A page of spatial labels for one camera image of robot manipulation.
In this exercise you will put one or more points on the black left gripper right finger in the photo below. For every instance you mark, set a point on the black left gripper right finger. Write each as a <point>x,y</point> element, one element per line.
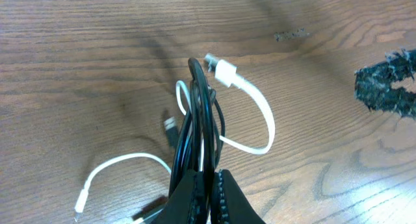
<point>229,204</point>

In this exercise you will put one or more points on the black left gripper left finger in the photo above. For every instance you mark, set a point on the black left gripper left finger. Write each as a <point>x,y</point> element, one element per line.
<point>187,203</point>

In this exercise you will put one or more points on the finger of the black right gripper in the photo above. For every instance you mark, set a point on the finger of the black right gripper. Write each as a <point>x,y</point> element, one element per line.
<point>373,84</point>

